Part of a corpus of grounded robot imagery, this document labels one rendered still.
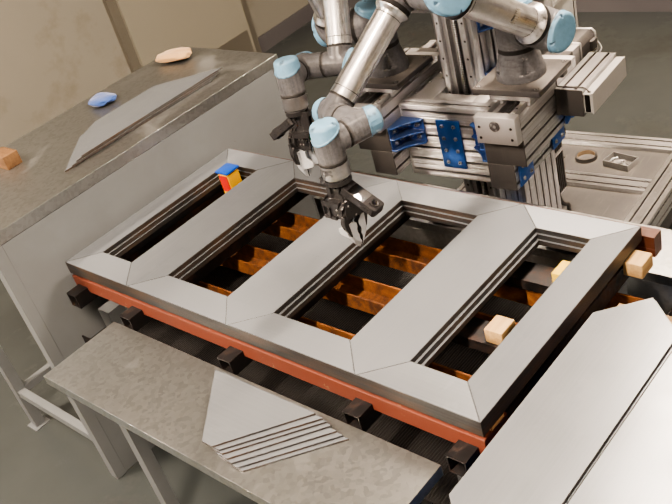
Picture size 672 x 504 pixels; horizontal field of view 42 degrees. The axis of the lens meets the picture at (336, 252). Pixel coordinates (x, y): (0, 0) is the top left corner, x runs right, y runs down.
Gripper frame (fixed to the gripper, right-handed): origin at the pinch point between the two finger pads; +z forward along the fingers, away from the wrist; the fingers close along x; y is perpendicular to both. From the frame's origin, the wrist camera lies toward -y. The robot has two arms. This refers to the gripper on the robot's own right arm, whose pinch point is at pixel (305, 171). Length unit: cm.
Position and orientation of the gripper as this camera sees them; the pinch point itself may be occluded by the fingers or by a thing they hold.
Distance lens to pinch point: 268.1
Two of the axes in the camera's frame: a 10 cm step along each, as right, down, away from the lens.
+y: 7.9, 1.0, -6.0
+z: 2.0, 8.9, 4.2
